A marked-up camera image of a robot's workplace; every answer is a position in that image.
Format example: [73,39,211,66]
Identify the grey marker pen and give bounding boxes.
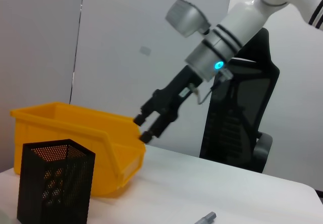
[193,211,218,224]

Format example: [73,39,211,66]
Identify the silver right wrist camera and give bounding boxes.
[165,0,211,38]

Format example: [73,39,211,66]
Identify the black mesh pen holder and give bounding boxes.
[17,139,96,224]

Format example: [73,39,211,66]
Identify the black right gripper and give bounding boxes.
[133,66,202,144]

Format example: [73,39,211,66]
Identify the yellow plastic bin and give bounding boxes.
[10,102,146,198]

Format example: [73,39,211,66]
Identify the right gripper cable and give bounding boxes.
[195,69,233,106]

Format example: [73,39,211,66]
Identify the black office chair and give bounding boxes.
[199,28,281,174]

